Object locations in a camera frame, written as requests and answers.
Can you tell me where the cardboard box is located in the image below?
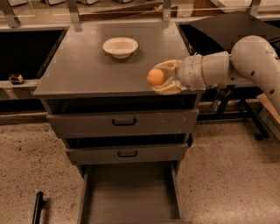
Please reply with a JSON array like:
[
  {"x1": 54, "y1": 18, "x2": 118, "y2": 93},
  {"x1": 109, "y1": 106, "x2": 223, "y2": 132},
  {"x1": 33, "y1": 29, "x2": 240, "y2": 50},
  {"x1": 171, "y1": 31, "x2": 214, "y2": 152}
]
[{"x1": 257, "y1": 94, "x2": 280, "y2": 141}]

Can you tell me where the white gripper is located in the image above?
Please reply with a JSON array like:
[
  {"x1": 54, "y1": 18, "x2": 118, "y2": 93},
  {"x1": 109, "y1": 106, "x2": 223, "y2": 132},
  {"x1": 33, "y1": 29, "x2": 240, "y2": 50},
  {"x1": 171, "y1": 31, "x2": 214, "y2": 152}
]
[{"x1": 152, "y1": 54, "x2": 206, "y2": 95}]

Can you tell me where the grey middle drawer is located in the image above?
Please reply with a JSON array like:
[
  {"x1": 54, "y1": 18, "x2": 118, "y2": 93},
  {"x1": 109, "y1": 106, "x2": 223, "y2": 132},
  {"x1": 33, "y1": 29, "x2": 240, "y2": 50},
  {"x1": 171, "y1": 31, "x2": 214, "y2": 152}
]
[{"x1": 66, "y1": 143, "x2": 187, "y2": 165}]

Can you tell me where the metal clamp bracket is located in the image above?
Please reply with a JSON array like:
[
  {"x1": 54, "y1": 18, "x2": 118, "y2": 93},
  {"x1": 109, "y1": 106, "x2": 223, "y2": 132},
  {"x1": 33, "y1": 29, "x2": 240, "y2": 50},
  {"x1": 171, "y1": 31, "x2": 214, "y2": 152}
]
[{"x1": 212, "y1": 85, "x2": 231, "y2": 115}]

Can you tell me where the black bar handle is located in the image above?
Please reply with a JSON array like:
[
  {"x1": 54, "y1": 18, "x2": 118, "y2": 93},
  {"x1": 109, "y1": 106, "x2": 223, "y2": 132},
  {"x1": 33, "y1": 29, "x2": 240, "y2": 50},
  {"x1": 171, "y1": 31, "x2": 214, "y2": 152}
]
[{"x1": 31, "y1": 192, "x2": 45, "y2": 224}]

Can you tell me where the black tray stand table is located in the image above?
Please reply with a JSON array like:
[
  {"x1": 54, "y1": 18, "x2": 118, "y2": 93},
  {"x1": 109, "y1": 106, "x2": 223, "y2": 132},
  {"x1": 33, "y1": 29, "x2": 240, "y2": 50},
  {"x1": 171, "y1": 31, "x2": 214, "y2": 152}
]
[{"x1": 185, "y1": 11, "x2": 280, "y2": 140}]

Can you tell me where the grey open bottom drawer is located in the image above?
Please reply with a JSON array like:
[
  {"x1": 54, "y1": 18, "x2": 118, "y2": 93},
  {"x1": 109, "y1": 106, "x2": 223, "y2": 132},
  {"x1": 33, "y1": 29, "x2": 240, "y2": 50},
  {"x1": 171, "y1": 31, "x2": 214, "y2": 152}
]
[{"x1": 77, "y1": 162, "x2": 185, "y2": 224}]

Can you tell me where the grey drawer cabinet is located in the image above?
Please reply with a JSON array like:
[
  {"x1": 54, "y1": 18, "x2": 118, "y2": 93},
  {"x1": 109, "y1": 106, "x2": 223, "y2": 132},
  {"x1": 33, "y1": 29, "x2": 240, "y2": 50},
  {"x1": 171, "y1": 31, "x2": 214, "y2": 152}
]
[{"x1": 33, "y1": 20, "x2": 207, "y2": 176}]

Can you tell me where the grey top drawer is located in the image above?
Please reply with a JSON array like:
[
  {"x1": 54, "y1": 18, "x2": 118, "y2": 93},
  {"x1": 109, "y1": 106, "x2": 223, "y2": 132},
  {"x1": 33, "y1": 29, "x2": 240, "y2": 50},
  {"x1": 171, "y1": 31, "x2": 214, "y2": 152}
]
[{"x1": 47, "y1": 109, "x2": 199, "y2": 139}]

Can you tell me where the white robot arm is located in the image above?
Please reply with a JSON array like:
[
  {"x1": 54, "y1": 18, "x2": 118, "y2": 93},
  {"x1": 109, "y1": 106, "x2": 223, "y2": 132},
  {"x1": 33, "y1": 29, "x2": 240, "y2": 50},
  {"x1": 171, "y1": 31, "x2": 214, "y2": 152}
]
[{"x1": 147, "y1": 36, "x2": 280, "y2": 112}]

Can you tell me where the orange fruit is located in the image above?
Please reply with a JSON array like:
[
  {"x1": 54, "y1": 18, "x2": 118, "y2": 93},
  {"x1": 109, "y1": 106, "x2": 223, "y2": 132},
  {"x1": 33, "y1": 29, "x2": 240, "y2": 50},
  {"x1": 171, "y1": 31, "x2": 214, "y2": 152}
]
[{"x1": 147, "y1": 68, "x2": 165, "y2": 87}]

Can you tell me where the white bowl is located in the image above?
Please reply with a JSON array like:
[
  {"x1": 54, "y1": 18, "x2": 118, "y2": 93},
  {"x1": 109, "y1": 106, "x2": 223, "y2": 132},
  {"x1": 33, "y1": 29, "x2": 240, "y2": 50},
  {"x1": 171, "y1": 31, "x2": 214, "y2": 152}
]
[{"x1": 102, "y1": 38, "x2": 138, "y2": 60}]

